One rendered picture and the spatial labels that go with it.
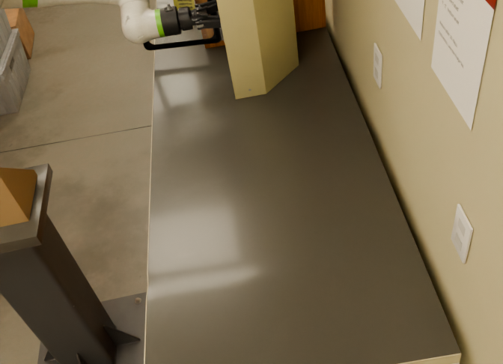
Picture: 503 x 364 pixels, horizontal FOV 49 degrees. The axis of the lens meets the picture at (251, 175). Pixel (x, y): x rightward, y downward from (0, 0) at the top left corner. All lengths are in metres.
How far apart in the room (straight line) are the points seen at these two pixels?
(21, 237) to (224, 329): 0.70
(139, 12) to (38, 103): 2.25
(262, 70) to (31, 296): 1.10
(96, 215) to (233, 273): 1.72
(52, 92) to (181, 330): 2.97
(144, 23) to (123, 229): 1.34
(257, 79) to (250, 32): 0.18
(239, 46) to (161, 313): 0.89
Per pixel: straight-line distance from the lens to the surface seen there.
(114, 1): 1.95
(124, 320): 2.58
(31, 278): 1.98
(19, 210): 1.74
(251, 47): 1.83
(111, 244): 2.88
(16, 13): 4.69
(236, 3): 1.76
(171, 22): 1.89
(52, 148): 3.61
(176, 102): 2.00
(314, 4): 2.22
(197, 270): 1.45
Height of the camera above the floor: 2.09
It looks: 44 degrees down
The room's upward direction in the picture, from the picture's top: 11 degrees counter-clockwise
